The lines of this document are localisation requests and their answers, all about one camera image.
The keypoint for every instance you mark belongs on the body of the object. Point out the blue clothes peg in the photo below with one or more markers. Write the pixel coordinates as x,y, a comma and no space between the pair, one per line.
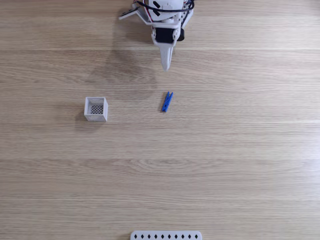
167,102

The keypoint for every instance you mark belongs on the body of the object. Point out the small white lattice crate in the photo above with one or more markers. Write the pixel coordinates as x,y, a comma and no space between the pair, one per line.
96,109

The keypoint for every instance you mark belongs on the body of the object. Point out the white plate with diamond holes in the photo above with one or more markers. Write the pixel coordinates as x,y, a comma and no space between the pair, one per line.
166,236

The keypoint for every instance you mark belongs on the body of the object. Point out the camera board on white bracket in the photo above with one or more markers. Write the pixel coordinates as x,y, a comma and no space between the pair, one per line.
130,13

